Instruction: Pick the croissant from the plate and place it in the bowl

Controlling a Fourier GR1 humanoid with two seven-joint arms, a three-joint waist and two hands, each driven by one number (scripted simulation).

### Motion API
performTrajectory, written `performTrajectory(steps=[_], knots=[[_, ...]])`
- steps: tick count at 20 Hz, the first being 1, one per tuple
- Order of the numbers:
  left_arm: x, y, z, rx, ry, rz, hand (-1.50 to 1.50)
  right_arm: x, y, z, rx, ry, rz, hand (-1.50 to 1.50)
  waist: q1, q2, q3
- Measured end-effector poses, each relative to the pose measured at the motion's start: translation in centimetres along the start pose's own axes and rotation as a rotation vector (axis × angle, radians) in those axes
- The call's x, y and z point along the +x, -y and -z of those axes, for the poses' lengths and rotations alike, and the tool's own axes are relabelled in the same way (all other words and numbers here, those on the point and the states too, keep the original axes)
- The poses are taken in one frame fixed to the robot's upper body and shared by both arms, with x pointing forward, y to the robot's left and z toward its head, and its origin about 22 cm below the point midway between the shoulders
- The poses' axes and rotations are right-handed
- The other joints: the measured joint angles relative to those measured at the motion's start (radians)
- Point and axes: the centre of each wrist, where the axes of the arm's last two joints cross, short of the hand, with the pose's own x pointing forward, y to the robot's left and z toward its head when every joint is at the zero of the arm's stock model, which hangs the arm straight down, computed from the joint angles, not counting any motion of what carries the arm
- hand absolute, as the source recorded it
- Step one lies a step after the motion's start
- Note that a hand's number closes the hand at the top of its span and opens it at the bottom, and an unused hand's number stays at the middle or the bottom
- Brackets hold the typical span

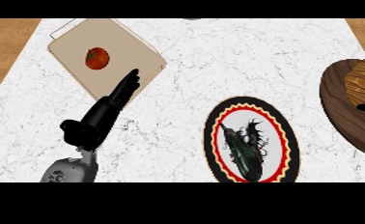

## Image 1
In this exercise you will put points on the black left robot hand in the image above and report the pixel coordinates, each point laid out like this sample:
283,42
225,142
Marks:
101,115

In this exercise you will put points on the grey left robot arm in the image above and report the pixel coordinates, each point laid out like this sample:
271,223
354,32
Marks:
71,169

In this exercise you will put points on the dark green croissant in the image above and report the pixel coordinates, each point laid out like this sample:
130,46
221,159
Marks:
244,155

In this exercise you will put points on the black red patterned plate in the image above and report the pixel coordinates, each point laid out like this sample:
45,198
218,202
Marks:
280,150

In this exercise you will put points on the brown wooden bowl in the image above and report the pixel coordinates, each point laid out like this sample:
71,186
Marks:
340,102

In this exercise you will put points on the red tomato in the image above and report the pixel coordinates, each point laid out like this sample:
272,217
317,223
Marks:
98,58

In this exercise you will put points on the beige cutting board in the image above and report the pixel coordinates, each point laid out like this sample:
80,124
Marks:
108,57

